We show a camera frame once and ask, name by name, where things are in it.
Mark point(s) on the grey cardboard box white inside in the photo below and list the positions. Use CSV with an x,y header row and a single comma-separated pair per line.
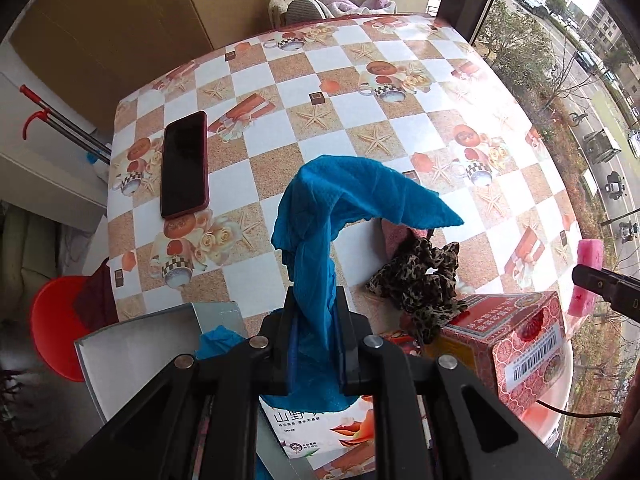
x,y
105,360

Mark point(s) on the parked cargo tricycle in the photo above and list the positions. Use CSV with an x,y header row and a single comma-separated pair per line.
x,y
602,142

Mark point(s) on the row of parked cars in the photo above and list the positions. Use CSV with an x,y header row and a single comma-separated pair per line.
x,y
585,57

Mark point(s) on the beige sofa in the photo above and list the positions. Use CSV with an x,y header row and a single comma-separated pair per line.
x,y
25,255

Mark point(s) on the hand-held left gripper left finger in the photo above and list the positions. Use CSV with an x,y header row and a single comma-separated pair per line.
x,y
282,355

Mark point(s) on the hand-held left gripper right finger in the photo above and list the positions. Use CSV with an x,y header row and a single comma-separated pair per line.
x,y
355,360

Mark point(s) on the pink sponge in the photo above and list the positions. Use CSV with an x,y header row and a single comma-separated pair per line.
x,y
590,255

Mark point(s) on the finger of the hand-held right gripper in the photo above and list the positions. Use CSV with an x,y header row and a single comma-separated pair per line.
x,y
615,292

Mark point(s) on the red plastic stool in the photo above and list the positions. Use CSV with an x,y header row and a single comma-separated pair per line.
x,y
55,325

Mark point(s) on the long blue non-woven cloth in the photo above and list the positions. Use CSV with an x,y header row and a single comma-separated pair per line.
x,y
340,190

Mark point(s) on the dark red cloth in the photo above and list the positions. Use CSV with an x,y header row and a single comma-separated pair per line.
x,y
97,295

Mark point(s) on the red patterned carton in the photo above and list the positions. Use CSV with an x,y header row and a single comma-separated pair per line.
x,y
510,340

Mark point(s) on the checkered starfish tablecloth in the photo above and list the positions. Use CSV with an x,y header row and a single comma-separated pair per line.
x,y
350,110

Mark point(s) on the street trees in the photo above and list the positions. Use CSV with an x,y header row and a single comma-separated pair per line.
x,y
520,50

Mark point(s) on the smartphone in red case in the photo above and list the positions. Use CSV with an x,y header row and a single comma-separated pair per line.
x,y
184,165

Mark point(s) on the black window frame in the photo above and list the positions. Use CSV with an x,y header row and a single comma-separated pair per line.
x,y
470,5

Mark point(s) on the brown cardboard panel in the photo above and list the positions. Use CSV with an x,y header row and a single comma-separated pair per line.
x,y
115,25

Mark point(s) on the purple towel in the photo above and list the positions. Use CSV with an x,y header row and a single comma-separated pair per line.
x,y
365,0

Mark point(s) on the white cabinet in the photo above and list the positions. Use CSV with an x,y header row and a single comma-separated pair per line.
x,y
45,170

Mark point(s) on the leopard print scrunchie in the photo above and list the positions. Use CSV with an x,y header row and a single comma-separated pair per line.
x,y
420,285

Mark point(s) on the floral tissue pack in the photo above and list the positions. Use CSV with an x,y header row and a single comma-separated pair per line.
x,y
325,435

